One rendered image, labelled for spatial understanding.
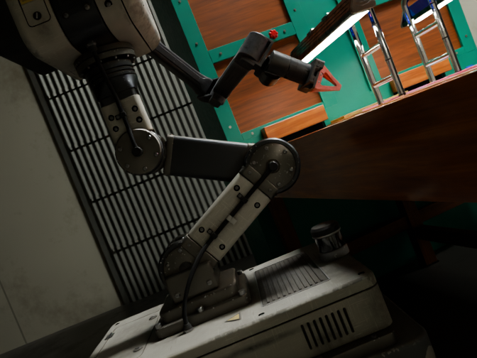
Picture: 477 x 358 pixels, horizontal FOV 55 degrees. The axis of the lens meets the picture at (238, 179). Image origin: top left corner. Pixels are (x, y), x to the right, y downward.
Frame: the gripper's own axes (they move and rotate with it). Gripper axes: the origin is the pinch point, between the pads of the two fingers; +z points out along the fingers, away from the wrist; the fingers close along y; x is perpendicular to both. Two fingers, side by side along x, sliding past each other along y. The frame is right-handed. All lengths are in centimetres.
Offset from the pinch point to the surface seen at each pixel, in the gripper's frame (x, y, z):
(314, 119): -11, 81, 19
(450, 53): -38, 32, 46
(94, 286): 134, 285, -61
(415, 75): -48, 82, 60
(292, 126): -4, 81, 11
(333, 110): -20, 87, 29
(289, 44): -42, 89, -1
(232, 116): -1, 86, -16
